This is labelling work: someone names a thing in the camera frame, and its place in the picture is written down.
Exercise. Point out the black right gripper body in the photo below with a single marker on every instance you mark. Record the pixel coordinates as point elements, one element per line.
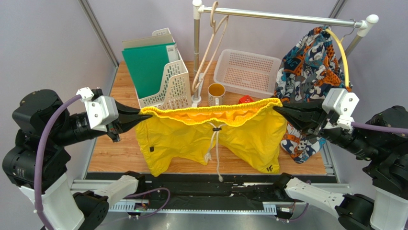
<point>317,119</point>

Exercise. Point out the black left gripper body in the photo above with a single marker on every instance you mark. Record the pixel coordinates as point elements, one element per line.
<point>113,130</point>

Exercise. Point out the yellow shorts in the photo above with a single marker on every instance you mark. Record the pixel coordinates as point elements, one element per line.
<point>252,131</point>

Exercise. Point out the beige clothes hanger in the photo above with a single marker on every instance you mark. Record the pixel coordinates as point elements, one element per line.
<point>201,66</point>

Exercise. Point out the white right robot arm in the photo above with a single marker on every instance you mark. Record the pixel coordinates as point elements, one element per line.
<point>382,141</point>

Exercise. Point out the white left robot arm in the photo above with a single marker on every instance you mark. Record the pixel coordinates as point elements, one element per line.
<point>37,163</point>

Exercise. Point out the patterned blue orange shorts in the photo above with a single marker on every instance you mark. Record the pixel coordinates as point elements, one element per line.
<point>310,69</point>

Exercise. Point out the yellow clothes hanger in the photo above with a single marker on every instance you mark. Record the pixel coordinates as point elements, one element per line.
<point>343,56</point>

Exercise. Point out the white perforated file holder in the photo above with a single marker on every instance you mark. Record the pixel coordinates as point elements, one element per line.
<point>174,92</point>

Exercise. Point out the red cube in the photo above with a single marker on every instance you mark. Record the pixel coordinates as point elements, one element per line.
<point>245,99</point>

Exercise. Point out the green folder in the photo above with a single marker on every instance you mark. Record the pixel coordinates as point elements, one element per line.
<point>146,65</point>

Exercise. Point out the white perforated plastic basket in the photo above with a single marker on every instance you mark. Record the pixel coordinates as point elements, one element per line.
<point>247,73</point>

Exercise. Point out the white mug with yellow interior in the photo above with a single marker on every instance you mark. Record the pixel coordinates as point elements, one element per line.
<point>216,93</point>

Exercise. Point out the beige folder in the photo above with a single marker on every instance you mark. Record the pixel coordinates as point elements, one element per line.
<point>148,41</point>

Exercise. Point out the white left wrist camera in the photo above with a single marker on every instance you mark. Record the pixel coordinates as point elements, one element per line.
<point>86,96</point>

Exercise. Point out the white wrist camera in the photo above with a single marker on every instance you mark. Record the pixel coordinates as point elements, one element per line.
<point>86,96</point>
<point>342,103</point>

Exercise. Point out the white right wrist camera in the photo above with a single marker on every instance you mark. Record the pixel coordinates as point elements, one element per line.
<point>342,103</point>

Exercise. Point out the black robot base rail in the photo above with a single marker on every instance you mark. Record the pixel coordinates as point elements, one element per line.
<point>206,192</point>

